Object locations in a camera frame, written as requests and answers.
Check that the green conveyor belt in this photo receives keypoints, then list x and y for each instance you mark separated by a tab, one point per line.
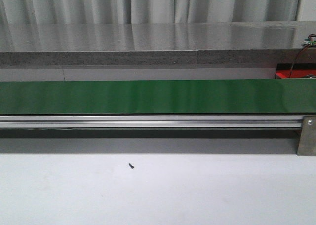
245	96

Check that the red plastic tray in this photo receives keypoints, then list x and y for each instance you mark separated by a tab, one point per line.
285	74

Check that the small green circuit board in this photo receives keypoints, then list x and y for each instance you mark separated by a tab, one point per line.
310	41

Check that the grey pleated curtain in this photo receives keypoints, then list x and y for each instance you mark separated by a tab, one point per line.
145	11

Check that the aluminium conveyor side rail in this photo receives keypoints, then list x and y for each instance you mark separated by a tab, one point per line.
152	121

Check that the metal conveyor support bracket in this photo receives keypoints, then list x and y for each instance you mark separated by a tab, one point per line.
307	141

